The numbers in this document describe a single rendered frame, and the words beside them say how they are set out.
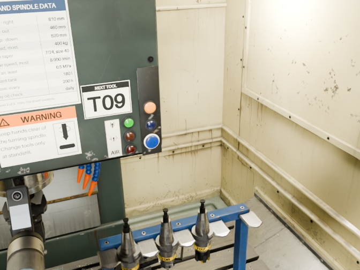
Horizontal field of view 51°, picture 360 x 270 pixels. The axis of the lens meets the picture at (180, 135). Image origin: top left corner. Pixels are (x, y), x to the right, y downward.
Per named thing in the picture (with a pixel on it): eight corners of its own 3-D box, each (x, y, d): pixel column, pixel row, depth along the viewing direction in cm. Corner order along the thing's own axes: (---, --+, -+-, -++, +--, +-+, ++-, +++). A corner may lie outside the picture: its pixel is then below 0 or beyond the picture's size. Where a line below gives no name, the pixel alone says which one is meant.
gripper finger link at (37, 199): (39, 201, 105) (31, 223, 97) (36, 184, 103) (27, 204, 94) (51, 200, 106) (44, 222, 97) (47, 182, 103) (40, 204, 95)
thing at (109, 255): (121, 266, 100) (121, 264, 100) (102, 271, 98) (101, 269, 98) (115, 249, 106) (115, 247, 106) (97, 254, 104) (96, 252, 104)
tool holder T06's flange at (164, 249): (174, 237, 111) (174, 230, 110) (180, 251, 106) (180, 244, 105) (153, 242, 110) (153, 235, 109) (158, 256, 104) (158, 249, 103)
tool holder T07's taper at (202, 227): (207, 224, 113) (207, 205, 110) (212, 233, 109) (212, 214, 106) (193, 226, 112) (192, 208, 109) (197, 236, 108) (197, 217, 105)
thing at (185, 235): (198, 245, 107) (198, 242, 107) (180, 249, 105) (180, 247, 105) (188, 230, 113) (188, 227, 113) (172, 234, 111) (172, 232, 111)
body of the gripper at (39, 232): (14, 233, 96) (12, 268, 86) (7, 206, 92) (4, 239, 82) (45, 226, 99) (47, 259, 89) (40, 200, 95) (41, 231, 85)
